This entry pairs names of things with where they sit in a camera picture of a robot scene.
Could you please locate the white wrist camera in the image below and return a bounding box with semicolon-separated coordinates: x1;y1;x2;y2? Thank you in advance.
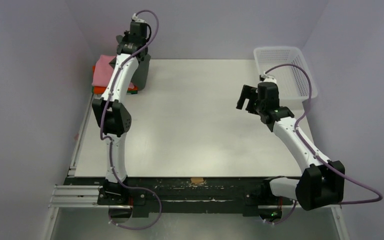
131;13;147;24
259;74;277;84

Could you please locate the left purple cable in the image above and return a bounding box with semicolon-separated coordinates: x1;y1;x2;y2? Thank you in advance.
99;9;163;232

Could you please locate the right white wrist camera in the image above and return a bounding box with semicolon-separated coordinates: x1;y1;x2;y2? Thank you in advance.
259;74;277;84

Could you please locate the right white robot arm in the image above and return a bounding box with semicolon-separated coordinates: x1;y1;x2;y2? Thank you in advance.
236;81;345;211

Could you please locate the folded pink t shirt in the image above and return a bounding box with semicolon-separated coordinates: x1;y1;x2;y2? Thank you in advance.
94;55;116;89

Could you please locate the folded orange t shirt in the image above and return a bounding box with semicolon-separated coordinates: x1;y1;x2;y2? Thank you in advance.
91;65;106;95

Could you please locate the brown tape piece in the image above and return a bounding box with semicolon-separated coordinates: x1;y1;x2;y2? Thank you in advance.
190;177;205;186

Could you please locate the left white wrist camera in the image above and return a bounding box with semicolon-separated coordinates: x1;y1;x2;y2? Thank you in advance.
131;13;147;24

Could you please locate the white plastic basket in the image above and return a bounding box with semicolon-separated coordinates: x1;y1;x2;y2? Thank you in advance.
253;46;318;101

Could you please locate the black mounting base plate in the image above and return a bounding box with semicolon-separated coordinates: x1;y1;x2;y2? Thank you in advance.
63;177;293;219

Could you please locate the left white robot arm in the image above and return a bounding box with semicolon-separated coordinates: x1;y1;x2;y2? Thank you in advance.
92;20;152;205

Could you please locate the dark grey t shirt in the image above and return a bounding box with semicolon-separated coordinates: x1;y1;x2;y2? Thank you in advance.
109;54;152;92

